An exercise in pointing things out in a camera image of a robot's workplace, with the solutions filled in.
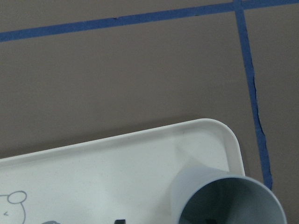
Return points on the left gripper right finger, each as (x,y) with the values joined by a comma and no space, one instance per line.
(210,221)

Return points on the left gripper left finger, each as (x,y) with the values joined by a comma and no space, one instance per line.
(120,221)

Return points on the grey cup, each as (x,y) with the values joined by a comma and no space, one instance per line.
(200,191)

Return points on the cream plastic tray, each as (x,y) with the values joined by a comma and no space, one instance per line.
(128,176)

